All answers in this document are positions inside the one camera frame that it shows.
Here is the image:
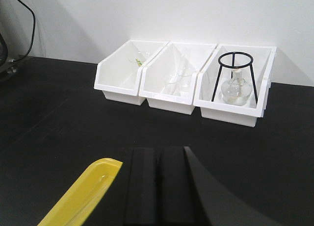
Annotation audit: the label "white left storage bin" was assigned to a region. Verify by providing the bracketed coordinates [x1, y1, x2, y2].
[94, 39, 169, 105]

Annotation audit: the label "small glass beaker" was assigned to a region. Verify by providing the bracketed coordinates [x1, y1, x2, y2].
[176, 66, 193, 92]

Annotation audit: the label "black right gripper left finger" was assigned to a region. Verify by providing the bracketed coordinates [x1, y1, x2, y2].
[124, 146, 209, 226]

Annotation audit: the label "green yellow plastic spoons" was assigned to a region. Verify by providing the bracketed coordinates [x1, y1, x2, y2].
[128, 58, 145, 67]

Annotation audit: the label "black cable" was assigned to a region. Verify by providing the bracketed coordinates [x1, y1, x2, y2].
[9, 0, 36, 57]

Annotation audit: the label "round glass flask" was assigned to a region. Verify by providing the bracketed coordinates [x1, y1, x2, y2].
[221, 69, 253, 106]

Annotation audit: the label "white storage bin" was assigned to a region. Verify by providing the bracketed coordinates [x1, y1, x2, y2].
[193, 44, 277, 127]
[94, 39, 169, 105]
[139, 42, 217, 115]

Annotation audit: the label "white right storage bin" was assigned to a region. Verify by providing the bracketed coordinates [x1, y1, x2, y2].
[193, 44, 277, 127]

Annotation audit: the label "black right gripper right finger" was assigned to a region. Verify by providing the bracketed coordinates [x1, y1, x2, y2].
[183, 146, 282, 226]

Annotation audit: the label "yellow plastic tray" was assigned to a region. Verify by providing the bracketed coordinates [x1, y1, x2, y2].
[38, 158, 123, 226]

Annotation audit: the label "glass funnel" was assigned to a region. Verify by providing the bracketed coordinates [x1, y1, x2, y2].
[164, 48, 191, 96]

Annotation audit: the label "white middle storage bin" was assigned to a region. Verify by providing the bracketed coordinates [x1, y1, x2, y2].
[139, 42, 217, 115]

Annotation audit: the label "glass beaker in left bin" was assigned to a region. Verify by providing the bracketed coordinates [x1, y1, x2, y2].
[135, 51, 152, 62]

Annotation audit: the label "black wire tripod stand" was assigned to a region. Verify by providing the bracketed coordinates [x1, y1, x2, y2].
[211, 51, 258, 106]

